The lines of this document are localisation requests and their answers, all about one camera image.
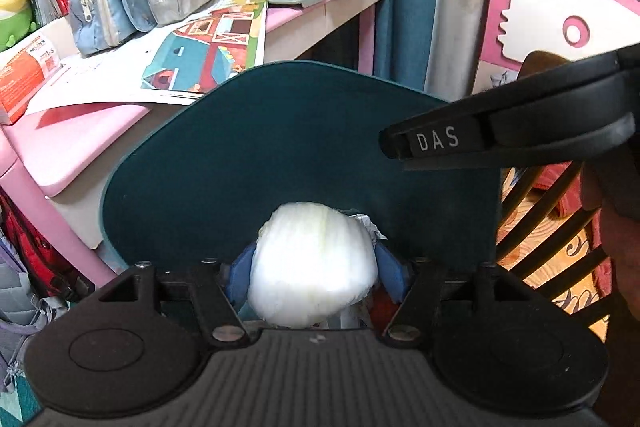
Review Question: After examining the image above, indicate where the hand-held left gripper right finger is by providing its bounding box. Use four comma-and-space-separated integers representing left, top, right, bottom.
374, 242, 548, 348

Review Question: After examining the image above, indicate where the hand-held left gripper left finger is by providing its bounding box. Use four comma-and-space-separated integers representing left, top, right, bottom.
97, 243, 257, 349

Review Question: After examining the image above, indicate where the white plastic wad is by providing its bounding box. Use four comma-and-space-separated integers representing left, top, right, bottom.
248, 202, 379, 329

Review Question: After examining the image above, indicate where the person's right hand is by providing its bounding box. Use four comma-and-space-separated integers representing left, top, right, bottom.
580, 159, 640, 288

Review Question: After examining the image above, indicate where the crumpled silver wrapper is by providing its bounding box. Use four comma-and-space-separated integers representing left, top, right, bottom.
349, 212, 385, 244

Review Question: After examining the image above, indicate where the pink and white chair back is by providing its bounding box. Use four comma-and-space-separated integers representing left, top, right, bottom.
471, 0, 640, 96

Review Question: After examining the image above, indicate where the landscape print curtain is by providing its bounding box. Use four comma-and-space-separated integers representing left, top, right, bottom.
424, 0, 543, 104

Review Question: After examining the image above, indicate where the black slatted wooden chair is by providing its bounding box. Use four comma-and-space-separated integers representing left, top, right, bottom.
494, 161, 617, 344

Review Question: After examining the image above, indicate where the dark teal chair back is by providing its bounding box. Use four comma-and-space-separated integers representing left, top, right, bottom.
99, 59, 503, 280

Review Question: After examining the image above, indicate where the pink desk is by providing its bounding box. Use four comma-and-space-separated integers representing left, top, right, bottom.
0, 0, 393, 288

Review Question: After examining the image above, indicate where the red backpack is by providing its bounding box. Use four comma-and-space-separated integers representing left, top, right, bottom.
0, 189, 68, 304

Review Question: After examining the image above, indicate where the grey bag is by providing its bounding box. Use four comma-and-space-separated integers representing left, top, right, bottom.
0, 247, 68, 395

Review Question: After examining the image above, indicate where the colourful barn picture sheet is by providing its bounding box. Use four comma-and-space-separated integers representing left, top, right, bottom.
140, 0, 272, 96

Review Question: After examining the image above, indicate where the orange cardboard box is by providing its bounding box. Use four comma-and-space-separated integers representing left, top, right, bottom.
0, 32, 64, 126

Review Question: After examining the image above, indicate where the blue pencil case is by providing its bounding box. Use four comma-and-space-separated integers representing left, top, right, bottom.
69, 0, 162, 56

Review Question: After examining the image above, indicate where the green plush toy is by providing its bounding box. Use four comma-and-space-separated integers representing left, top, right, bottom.
0, 0, 39, 54

